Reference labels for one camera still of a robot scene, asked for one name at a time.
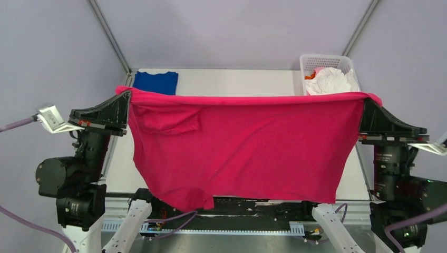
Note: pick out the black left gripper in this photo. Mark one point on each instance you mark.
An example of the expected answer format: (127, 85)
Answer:
(115, 109)

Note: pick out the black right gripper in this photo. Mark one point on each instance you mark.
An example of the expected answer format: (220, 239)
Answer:
(376, 120)

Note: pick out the magenta t shirt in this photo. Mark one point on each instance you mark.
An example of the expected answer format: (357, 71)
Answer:
(189, 149)

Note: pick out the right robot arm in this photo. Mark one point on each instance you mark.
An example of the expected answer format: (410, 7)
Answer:
(406, 204)

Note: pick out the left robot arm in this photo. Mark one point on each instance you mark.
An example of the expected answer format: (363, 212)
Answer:
(74, 182)

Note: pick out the folded blue t shirt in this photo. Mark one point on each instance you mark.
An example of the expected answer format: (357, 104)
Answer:
(163, 83)

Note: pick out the crumpled white t shirt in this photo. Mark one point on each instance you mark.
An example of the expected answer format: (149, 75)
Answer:
(330, 81)

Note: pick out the white plastic laundry basket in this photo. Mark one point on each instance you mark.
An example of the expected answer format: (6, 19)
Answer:
(309, 62)

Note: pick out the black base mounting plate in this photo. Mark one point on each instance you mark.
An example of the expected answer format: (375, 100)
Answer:
(233, 214)

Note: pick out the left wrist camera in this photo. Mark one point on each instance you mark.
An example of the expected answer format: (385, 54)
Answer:
(50, 118)

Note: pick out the aluminium frame rail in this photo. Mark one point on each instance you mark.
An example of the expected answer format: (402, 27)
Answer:
(100, 17)

